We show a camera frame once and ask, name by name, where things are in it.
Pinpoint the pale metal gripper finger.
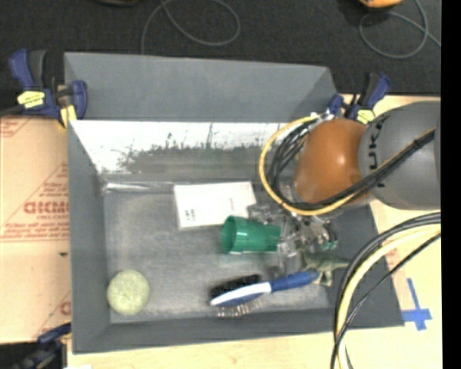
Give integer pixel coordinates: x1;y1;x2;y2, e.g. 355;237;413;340
247;203;284;224
277;240;304;261

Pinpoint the green plastic cup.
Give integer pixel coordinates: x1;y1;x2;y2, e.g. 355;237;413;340
220;214;282;254

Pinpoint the grey-green toy dinosaur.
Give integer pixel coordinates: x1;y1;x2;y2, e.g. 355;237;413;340
303;253;351;288

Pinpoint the blue and white brush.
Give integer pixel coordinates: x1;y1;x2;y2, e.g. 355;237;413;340
208;270;320;319

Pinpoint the white flat box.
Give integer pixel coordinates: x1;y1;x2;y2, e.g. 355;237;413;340
173;181;258;231

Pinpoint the grey metal bin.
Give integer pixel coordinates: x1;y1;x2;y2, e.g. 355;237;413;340
63;52;405;354

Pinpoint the pale green round sponge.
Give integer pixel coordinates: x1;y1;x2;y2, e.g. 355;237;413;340
106;269;151;316

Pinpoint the brown cardboard board red print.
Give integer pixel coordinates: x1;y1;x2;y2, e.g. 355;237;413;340
0;115;72;346

